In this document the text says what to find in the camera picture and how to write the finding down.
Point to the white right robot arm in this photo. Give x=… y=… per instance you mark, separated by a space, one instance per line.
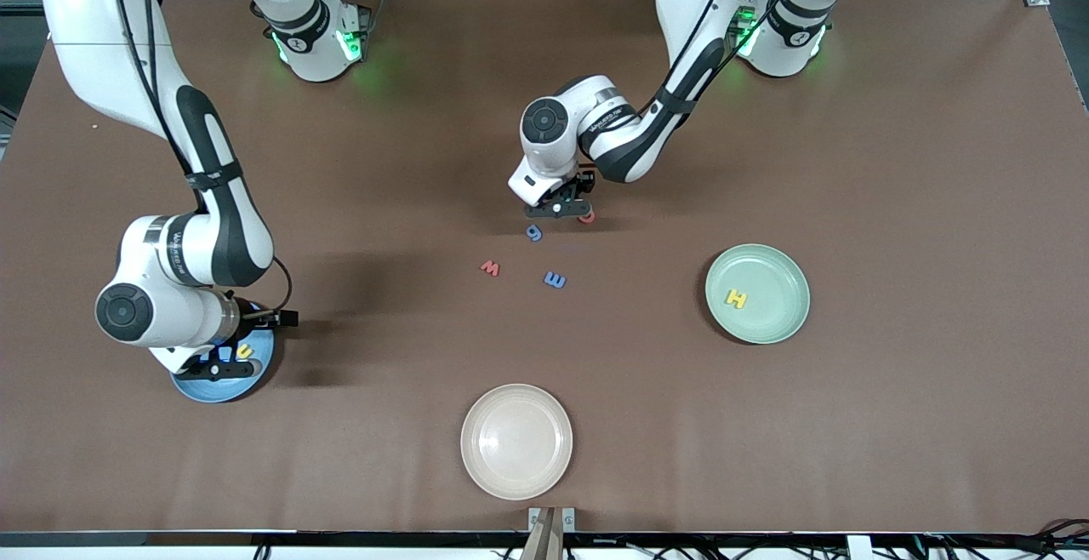
x=94 y=32

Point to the yellow foam letter H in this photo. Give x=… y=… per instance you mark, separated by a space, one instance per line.
x=736 y=298

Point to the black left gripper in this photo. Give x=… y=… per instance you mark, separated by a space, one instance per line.
x=584 y=183

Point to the grey metal bracket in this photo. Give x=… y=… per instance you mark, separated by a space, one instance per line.
x=533 y=519

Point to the beige plate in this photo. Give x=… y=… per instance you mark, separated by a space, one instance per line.
x=516 y=441

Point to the blue foam lowercase m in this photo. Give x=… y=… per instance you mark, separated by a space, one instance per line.
x=555 y=280

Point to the black table edge rail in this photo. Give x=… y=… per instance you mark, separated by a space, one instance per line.
x=340 y=538

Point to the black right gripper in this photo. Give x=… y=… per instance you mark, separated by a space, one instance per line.
x=253 y=315

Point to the red foam letter w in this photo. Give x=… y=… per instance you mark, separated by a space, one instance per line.
x=490 y=268

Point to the blue plate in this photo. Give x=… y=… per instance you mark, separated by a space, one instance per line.
x=221 y=391

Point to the green plate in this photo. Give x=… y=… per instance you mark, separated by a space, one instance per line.
x=766 y=322

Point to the blue foam letter g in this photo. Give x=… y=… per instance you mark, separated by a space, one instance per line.
x=529 y=231

